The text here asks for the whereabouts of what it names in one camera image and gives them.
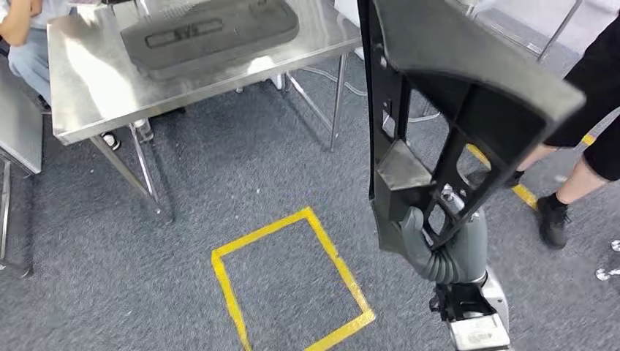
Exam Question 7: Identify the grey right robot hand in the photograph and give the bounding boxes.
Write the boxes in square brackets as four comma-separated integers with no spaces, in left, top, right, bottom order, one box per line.
[399,184,489,285]

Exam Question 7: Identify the yellow floor tape square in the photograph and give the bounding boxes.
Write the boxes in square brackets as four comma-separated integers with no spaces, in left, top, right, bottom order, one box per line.
[464,133,597,211]
[211,206,377,351]

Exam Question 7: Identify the black foam engine cover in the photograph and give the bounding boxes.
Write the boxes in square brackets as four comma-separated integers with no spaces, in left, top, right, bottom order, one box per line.
[120,0,300,82]

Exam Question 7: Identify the black plastic plate frame part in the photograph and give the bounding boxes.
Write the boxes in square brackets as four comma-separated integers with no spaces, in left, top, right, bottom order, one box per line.
[357,0,587,255]

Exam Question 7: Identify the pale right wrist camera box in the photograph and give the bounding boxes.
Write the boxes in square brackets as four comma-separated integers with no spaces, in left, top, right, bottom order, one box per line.
[447,314,512,351]

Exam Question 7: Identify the seated person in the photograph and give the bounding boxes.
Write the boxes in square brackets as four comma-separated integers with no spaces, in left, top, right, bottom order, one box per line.
[0,0,122,151]

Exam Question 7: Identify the stainless steel table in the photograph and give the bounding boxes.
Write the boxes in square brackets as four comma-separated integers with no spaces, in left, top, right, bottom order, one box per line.
[445,0,585,64]
[47,0,364,224]
[0,58,45,279]

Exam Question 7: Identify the standing person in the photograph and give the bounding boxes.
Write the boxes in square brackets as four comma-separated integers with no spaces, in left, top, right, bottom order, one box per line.
[503,14,620,250]

